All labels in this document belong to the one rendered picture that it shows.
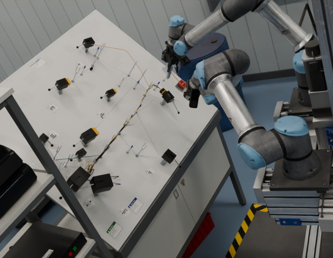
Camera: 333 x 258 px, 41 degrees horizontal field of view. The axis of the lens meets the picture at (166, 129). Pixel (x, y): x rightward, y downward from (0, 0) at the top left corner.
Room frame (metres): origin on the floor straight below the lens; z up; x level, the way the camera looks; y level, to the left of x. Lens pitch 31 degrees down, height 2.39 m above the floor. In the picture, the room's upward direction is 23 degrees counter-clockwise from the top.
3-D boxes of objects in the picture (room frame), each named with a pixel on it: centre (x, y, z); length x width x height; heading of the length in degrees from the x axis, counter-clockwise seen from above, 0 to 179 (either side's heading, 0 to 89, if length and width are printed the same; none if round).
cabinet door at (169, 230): (1.89, 0.26, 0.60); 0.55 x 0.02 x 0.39; 136
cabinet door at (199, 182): (2.29, -0.12, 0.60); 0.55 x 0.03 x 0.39; 136
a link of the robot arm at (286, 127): (1.35, -0.42, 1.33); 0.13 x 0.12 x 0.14; 92
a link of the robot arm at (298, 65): (1.77, -0.71, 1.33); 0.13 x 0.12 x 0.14; 141
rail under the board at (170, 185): (2.08, 0.06, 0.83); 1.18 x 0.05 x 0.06; 136
